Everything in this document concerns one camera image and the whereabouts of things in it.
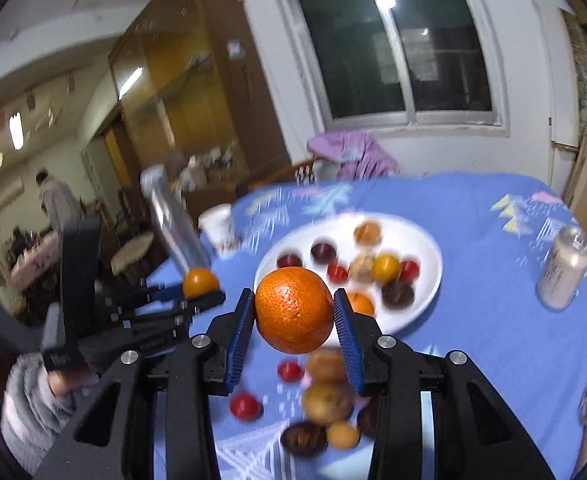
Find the round stool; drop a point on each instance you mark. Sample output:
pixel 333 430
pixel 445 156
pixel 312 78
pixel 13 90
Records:
pixel 133 250

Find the small tan pear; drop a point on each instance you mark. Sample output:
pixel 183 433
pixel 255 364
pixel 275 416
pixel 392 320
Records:
pixel 343 435

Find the white paper cup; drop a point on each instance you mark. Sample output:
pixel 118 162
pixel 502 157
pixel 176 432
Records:
pixel 218 230

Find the dark red plum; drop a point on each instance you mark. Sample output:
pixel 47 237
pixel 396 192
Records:
pixel 323 252
pixel 289 260

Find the white air conditioner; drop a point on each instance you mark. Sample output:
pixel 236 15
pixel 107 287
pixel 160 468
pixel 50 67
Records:
pixel 8 192

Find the stainless steel bottle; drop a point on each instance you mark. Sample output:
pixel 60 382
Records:
pixel 173 230

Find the small orange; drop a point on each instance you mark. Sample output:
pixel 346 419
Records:
pixel 199 282

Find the wooden cabinet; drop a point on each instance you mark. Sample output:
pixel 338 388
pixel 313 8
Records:
pixel 198 95

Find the wooden chair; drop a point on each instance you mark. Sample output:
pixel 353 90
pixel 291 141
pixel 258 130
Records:
pixel 298 170

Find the person's left forearm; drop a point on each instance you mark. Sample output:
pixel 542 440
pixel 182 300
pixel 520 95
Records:
pixel 28 410

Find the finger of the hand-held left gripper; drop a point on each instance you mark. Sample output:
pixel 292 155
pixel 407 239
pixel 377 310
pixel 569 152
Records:
pixel 166 292
pixel 183 310

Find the blue printed tablecloth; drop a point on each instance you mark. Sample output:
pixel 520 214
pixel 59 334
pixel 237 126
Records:
pixel 473 360

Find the orange persimmon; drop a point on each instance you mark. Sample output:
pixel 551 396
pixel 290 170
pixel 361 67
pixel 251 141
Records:
pixel 368 233

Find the white board strip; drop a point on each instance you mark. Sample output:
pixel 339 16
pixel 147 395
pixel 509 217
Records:
pixel 556 85

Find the white drink can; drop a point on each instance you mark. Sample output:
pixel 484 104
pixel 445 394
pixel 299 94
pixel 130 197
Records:
pixel 563 270

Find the large tan pear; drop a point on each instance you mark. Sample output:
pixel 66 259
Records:
pixel 326 402

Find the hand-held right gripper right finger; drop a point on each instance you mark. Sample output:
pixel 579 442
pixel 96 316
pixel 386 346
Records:
pixel 348 345

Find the dark brown mangosteen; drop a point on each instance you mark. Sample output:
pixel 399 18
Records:
pixel 303 439
pixel 398 294
pixel 368 420

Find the white plate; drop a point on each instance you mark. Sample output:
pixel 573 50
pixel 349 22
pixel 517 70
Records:
pixel 423 245

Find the window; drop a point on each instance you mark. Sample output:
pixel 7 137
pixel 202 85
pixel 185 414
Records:
pixel 363 50

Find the purple cloth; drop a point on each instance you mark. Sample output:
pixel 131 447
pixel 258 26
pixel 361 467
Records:
pixel 353 152

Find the large orange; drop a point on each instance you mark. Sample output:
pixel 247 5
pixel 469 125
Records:
pixel 293 310

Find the table with printed cloth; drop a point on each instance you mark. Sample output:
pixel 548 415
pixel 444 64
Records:
pixel 33 260

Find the ceiling light tube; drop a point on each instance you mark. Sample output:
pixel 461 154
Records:
pixel 131 76
pixel 16 130

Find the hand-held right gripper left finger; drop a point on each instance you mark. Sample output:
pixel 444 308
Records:
pixel 238 340

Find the small red tomato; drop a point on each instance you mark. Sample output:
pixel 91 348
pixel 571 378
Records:
pixel 409 270

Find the person's left hand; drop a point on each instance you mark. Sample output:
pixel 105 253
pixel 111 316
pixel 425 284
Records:
pixel 61 385

